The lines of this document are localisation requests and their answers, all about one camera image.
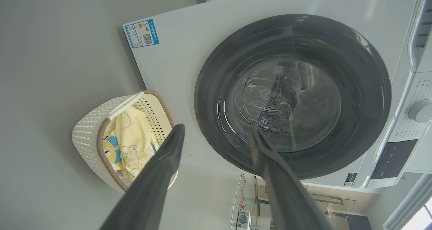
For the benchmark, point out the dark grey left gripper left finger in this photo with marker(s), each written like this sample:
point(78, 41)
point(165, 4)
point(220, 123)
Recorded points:
point(152, 186)

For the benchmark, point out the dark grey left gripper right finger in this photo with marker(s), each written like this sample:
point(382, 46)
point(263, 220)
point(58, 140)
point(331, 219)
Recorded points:
point(287, 203)

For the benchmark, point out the yellow garment with blue cuff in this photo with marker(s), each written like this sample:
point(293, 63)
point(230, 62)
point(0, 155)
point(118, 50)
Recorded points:
point(135, 135)

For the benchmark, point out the yellow garment with lion print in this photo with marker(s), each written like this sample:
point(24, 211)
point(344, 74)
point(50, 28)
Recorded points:
point(110, 148)

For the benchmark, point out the washing machine glass door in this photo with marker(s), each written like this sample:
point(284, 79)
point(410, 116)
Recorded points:
point(211, 88)

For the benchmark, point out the dark energy label sticker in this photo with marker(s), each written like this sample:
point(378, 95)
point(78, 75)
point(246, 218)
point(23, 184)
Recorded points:
point(350, 179)

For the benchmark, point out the dark washing machine control panel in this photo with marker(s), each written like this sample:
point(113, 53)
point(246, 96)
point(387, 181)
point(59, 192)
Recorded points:
point(393, 159)

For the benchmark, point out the white front-load washing machine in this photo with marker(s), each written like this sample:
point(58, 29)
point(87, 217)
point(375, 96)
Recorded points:
point(175, 64)

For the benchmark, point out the white control dial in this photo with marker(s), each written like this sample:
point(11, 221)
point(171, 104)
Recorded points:
point(421, 111)

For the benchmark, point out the small white fan device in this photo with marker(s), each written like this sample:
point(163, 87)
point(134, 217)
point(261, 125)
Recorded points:
point(243, 220)

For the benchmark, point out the glass topped table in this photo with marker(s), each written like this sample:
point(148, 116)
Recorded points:
point(334, 206)

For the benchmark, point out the cream perforated laundry basket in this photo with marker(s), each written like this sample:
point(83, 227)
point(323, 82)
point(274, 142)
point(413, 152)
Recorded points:
point(87, 132)

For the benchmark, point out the blue energy label sticker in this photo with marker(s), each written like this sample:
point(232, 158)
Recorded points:
point(141, 33)

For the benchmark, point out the white detergent drawer front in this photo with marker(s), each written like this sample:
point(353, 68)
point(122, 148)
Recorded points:
point(413, 37)

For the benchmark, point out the white window frame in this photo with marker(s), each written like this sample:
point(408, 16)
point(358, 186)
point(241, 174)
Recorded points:
point(405, 206)

